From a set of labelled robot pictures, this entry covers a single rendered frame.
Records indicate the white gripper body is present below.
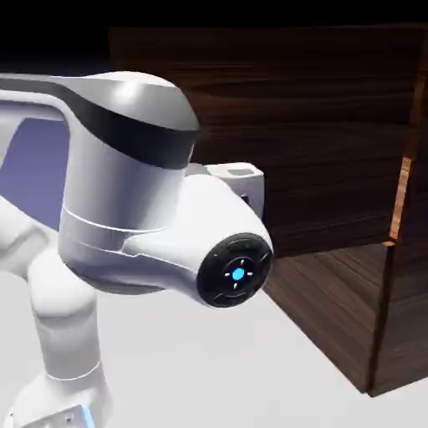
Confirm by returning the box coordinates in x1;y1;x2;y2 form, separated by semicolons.
204;161;266;222

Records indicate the dark wood cabinet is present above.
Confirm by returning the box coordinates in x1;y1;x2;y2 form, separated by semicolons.
108;23;428;399

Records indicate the dark wood cabinet door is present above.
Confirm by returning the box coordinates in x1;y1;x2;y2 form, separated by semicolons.
366;241;428;398
389;28;428;250

